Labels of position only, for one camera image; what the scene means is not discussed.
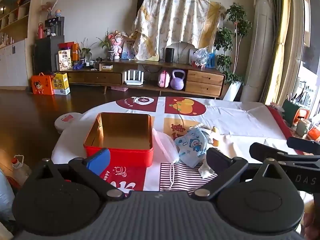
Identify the person's right hand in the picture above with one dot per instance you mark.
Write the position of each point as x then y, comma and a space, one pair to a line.
310, 215

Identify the white face mask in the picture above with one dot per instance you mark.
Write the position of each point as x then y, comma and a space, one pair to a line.
163, 145

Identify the red tin box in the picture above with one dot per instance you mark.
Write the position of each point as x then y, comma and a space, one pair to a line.
125, 158

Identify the small white box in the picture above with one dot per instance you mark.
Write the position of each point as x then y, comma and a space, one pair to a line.
106, 67

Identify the small green cup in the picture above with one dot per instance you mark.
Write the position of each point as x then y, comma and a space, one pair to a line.
302, 127

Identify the purple kettlebell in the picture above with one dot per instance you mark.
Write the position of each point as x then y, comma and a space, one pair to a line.
178, 82

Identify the white standing air conditioner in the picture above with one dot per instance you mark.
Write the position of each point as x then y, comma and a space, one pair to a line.
261, 42

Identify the small grass plant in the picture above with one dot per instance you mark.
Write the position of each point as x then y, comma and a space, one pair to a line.
85, 52

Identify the black coffee machine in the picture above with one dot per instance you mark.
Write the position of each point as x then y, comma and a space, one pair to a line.
56, 26

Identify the yellow carton box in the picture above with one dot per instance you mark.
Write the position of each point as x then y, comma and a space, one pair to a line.
61, 83

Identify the yellow rubber duck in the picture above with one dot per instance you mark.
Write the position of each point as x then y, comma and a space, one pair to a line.
216, 143

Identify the yellow curtain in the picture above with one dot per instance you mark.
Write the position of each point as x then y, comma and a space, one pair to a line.
282, 42

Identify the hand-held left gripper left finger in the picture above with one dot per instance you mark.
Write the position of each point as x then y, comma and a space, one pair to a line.
97, 160

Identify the green tool holder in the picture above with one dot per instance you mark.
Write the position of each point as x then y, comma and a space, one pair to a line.
291, 110

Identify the white tissue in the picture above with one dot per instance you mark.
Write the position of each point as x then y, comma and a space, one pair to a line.
206, 170

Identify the printed white tablecloth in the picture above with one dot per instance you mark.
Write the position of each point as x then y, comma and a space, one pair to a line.
245, 125

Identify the white router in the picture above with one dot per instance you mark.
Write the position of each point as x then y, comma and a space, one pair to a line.
134, 78

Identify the black television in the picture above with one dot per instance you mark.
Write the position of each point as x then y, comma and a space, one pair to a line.
142, 5

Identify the blue pack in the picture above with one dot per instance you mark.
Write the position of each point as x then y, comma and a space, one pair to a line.
211, 60

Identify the orange gift box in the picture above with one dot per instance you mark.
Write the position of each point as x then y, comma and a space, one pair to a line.
42, 85

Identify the dried flowers with figurine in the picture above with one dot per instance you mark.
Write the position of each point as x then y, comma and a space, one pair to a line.
53, 11

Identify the wooden TV cabinet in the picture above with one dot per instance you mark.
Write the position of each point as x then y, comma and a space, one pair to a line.
100, 78

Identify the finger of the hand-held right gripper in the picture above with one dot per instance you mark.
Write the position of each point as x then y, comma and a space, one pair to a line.
265, 150
302, 145

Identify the blue printed child's mask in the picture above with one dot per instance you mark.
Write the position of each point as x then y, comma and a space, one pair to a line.
191, 146

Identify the floral cloth cover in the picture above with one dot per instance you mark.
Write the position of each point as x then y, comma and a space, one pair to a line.
175, 17

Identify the blue toy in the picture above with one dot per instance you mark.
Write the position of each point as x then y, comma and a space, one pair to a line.
78, 67

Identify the black cylinder speaker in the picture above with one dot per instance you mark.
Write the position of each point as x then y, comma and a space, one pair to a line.
169, 54

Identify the potted plant patterned vase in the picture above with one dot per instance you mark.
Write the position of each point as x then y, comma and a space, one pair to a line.
110, 55

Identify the white plastic bag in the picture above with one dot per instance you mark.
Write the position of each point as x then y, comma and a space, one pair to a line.
5, 195

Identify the red thermos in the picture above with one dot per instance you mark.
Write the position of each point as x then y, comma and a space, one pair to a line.
40, 31

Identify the pink toy suitcase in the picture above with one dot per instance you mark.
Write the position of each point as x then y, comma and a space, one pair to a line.
164, 79

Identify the flat pink box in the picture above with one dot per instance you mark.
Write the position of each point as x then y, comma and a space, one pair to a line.
119, 89

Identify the wooden wall shelving unit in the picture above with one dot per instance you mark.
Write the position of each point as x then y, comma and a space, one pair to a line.
12, 55

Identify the plastic oil bottle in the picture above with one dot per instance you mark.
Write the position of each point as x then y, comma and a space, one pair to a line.
21, 171

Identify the black mini fridge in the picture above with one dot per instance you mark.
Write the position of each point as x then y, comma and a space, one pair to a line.
47, 55

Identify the clear plastic bag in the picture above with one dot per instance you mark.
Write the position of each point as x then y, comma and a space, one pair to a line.
199, 57

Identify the pink doll bouquet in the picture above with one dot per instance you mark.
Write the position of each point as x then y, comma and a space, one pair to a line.
117, 45

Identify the potted green tree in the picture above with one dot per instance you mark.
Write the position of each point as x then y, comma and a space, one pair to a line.
237, 20

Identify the grey cushioned backrest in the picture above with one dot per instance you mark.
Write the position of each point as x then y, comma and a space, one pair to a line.
183, 52

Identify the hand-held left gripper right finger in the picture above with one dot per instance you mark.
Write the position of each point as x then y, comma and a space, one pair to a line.
217, 160

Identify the yellow white printed box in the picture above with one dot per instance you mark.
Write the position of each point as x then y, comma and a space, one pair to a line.
65, 61

